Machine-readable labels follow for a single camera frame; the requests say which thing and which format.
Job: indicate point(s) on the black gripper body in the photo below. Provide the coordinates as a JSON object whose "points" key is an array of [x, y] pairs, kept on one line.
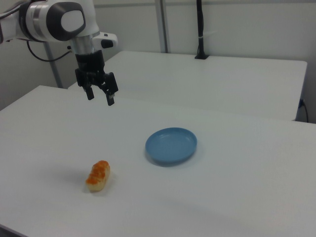
{"points": [[89, 66]]}

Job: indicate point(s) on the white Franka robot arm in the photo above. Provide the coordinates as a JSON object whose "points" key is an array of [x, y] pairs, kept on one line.
{"points": [[44, 19]]}

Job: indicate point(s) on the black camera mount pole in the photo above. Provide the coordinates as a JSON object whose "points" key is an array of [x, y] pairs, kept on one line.
{"points": [[201, 29]]}

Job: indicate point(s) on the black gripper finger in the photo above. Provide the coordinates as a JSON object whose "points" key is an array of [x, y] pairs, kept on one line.
{"points": [[89, 93], [110, 96]]}

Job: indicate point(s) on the grey metal frame post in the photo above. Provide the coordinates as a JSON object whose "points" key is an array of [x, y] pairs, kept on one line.
{"points": [[53, 65]]}

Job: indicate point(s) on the grey wall profile post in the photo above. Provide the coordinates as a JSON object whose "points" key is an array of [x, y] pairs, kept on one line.
{"points": [[164, 26]]}

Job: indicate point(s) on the blue round plate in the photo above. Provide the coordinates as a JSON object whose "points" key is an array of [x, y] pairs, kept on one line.
{"points": [[170, 146]]}

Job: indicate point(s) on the orange glazed bread loaf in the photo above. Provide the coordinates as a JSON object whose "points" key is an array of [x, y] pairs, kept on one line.
{"points": [[98, 176]]}

